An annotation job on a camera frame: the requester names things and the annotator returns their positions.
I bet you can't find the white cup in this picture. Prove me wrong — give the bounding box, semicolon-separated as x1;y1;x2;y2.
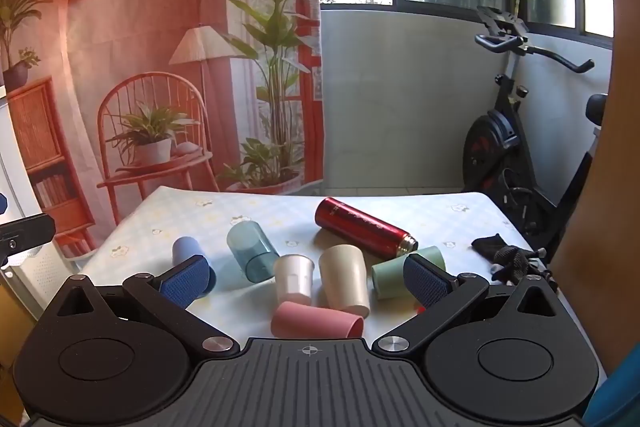
273;254;316;308

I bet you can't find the red thermos bottle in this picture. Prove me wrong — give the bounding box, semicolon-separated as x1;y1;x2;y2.
315;197;419;254

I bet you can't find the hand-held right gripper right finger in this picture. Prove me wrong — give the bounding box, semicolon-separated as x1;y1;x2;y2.
372;254;569;354

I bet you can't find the black exercise bike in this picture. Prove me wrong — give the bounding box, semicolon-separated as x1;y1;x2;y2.
462;6;608;258

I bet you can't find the printed backdrop cloth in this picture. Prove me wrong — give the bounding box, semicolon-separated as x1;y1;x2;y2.
0;0;326;258

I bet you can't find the brown wooden board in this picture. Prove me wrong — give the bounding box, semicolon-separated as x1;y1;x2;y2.
550;0;640;378

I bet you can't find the teal translucent cup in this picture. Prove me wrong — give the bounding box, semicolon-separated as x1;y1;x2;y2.
226;222;281;283

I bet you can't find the blue cup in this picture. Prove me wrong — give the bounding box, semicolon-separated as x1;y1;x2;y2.
172;236;217;295

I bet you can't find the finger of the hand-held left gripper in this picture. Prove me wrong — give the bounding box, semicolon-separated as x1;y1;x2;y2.
0;213;57;268

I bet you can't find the pink cup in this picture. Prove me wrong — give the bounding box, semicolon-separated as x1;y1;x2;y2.
271;301;366;339

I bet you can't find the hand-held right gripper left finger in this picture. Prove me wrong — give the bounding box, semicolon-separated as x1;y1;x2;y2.
47;254;241;356

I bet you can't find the light wooden furniture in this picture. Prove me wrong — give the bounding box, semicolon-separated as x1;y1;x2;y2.
0;277;38;425

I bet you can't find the green cup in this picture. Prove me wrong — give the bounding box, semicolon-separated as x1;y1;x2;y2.
371;245;447;300

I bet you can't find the pale checked tablecloth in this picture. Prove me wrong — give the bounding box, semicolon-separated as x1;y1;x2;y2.
80;186;576;343

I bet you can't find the beige cup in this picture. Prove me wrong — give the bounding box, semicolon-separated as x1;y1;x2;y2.
318;244;372;318

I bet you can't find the black glove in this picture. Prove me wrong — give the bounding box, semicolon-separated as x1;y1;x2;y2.
470;233;558;293

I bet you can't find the blue fabric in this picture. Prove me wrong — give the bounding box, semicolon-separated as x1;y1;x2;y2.
582;352;640;427

